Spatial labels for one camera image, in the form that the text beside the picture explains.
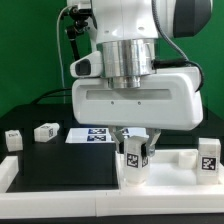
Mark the white fence front wall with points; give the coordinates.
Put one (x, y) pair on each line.
(161, 200)

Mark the white fence left wall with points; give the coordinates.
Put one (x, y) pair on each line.
(8, 171)

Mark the white fence wall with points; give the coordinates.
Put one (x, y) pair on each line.
(8, 171)
(161, 200)

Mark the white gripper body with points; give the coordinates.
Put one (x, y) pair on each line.
(168, 99)

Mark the marker sheet with tags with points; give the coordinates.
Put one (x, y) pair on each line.
(99, 135)

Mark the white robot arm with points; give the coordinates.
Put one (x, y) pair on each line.
(122, 82)

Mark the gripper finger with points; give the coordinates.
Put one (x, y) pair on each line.
(148, 148)
(118, 138)

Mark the white square table top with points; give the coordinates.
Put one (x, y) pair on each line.
(171, 172)

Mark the black camera stand pole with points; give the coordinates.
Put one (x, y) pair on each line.
(75, 36)

